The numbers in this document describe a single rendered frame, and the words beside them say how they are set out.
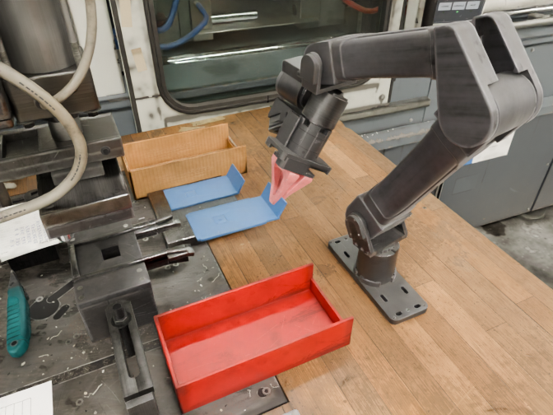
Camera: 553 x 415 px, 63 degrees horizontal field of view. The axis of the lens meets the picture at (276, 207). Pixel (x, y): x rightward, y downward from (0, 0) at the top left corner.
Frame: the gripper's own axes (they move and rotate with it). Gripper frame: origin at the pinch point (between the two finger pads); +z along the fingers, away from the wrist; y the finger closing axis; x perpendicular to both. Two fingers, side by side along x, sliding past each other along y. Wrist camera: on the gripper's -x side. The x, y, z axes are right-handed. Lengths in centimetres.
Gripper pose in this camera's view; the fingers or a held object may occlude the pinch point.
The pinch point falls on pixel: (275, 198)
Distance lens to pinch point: 76.1
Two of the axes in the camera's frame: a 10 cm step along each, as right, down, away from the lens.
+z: -4.5, 8.3, 3.3
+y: -7.8, -2.0, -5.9
